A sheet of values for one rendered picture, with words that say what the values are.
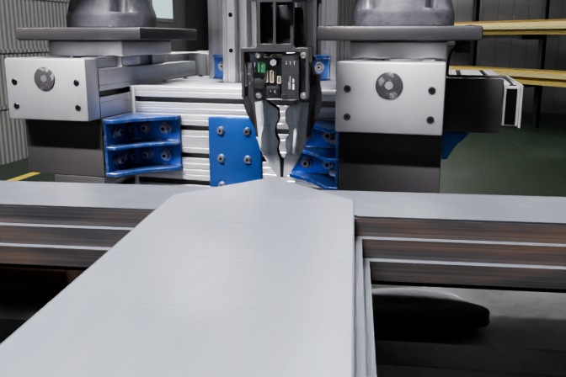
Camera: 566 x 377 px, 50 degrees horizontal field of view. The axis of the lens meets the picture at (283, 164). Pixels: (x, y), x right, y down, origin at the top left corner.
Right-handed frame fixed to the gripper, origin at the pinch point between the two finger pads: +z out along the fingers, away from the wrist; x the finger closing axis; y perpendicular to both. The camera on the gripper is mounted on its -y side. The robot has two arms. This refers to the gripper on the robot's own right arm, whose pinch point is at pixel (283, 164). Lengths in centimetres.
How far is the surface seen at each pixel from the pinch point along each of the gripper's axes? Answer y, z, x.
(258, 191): 10.8, 0.5, -1.3
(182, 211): 18.7, 0.5, -6.9
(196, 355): 42.9, 0.5, 0.8
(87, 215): 18.1, 1.3, -16.2
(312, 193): 10.9, 0.5, 4.2
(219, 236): 24.9, 0.5, -2.1
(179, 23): -748, -33, -230
